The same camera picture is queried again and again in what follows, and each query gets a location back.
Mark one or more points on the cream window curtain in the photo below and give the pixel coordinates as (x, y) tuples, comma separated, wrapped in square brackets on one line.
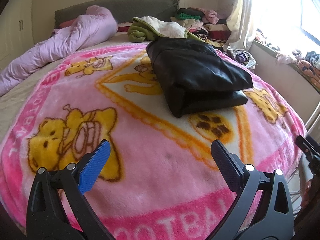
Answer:
[(242, 25)]

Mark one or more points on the person's right hand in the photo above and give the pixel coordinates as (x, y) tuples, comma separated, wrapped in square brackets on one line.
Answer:
[(306, 197)]

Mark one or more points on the pile of folded clothes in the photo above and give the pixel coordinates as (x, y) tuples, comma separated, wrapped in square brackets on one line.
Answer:
[(206, 24)]

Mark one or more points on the floral cloth on windowsill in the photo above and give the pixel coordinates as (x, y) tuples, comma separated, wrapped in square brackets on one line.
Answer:
[(307, 66)]

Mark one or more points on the white wardrobe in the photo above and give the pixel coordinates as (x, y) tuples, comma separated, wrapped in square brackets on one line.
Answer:
[(16, 30)]

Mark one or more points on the bag of clothes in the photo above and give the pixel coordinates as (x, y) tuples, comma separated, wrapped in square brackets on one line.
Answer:
[(242, 57)]

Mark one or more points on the black leather jacket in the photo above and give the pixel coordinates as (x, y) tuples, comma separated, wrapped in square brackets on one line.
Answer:
[(194, 78)]

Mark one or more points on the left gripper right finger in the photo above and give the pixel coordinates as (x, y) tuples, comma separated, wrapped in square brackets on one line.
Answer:
[(262, 208)]

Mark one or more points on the grey padded headboard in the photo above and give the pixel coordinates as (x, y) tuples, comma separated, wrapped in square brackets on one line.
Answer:
[(122, 10)]

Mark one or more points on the green and cream blanket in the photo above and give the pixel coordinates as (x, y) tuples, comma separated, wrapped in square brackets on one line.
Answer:
[(148, 28)]

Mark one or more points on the pink cartoon fleece blanket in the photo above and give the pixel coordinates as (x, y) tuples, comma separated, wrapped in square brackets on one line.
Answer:
[(160, 181)]

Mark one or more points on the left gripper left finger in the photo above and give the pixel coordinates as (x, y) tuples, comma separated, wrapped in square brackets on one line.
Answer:
[(57, 206)]

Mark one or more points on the red striped pillow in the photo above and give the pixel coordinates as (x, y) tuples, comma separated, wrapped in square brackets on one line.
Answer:
[(123, 27)]

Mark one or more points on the lilac quilted duvet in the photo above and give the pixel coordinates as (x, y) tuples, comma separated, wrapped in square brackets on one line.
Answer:
[(97, 25)]

